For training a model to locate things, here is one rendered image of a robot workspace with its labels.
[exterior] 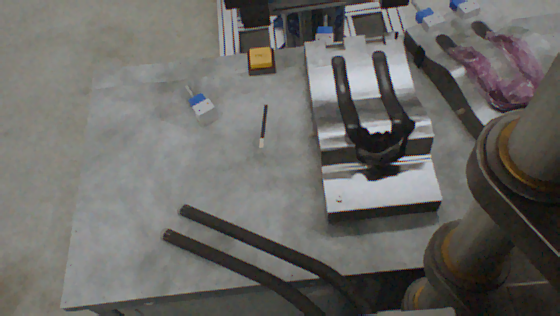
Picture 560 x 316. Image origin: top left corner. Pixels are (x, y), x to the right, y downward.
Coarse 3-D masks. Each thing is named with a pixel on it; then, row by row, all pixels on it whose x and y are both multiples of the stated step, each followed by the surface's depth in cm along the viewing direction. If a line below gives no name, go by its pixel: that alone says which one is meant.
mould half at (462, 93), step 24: (456, 24) 143; (504, 24) 141; (408, 48) 146; (432, 48) 139; (480, 48) 134; (432, 72) 138; (456, 72) 129; (504, 72) 129; (456, 96) 131; (480, 96) 127; (480, 120) 124
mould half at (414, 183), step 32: (384, 32) 139; (320, 64) 135; (352, 64) 134; (320, 96) 130; (352, 96) 130; (416, 96) 127; (320, 128) 119; (384, 128) 118; (416, 128) 117; (320, 160) 121; (352, 160) 121; (416, 160) 121; (352, 192) 118; (384, 192) 118; (416, 192) 117
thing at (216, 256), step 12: (168, 228) 122; (168, 240) 119; (180, 240) 118; (192, 240) 117; (192, 252) 117; (204, 252) 115; (216, 252) 114; (228, 264) 112; (240, 264) 111; (252, 276) 109
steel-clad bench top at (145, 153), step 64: (192, 64) 150; (128, 128) 140; (192, 128) 139; (256, 128) 137; (448, 128) 132; (128, 192) 130; (192, 192) 128; (256, 192) 127; (320, 192) 126; (448, 192) 123; (128, 256) 121; (192, 256) 120; (256, 256) 118; (320, 256) 117; (384, 256) 116
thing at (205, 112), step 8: (192, 96) 140; (200, 96) 139; (192, 104) 138; (200, 104) 136; (208, 104) 136; (200, 112) 134; (208, 112) 135; (216, 112) 137; (200, 120) 136; (208, 120) 138
